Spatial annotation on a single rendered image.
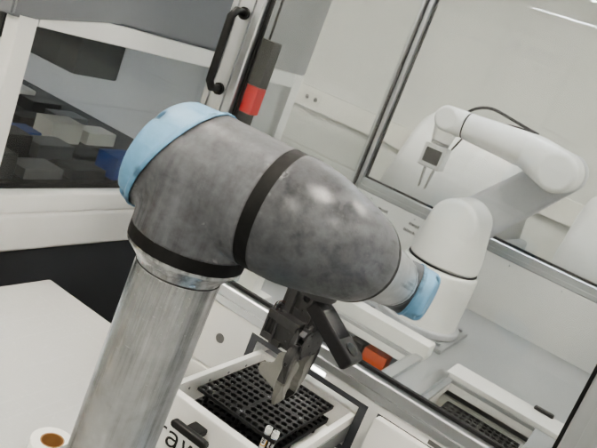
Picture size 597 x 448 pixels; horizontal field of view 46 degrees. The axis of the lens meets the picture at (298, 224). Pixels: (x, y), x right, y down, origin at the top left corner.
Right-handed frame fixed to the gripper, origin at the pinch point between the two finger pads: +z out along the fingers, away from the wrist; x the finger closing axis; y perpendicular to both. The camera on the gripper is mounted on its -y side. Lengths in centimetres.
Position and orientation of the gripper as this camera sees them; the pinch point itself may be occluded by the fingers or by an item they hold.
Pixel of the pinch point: (285, 396)
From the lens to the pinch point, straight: 121.0
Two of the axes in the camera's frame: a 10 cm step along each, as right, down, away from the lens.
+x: -4.9, 0.4, -8.7
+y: -7.9, -4.3, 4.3
